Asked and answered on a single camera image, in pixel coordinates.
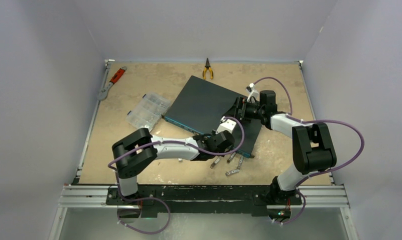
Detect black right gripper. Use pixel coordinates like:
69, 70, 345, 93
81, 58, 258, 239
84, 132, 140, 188
224, 97, 265, 124

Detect dark grey network switch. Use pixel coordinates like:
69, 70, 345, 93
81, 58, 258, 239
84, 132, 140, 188
164, 76, 262, 158

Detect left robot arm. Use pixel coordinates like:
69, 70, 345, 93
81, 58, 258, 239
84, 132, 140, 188
108, 128, 235, 205

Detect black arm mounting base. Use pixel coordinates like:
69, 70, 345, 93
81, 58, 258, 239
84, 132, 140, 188
105, 184, 302, 218

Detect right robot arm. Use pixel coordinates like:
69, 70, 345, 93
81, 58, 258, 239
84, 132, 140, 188
230, 90, 337, 204

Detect clear plastic organizer box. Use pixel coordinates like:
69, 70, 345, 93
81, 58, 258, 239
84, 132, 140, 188
125, 92, 171, 131

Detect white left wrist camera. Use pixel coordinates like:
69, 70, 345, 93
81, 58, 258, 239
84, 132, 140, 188
215, 116, 238, 134

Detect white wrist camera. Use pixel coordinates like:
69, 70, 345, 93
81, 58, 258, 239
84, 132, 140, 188
215, 116, 238, 134
246, 83, 260, 104

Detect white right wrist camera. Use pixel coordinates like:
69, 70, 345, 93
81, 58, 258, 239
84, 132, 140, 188
246, 83, 260, 104

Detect yellow handled pliers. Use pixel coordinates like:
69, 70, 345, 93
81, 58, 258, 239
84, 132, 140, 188
202, 58, 214, 80

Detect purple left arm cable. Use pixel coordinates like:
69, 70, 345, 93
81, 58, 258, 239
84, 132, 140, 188
107, 116, 246, 234

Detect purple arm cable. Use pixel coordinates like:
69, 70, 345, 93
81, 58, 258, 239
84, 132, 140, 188
252, 77, 366, 226
107, 116, 246, 234

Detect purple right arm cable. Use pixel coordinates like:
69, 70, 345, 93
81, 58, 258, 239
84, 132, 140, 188
252, 77, 366, 226

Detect red handled adjustable wrench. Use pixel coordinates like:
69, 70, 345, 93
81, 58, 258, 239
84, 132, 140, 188
97, 66, 128, 101

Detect aluminium frame rail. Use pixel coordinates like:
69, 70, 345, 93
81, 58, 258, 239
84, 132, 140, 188
59, 185, 350, 208

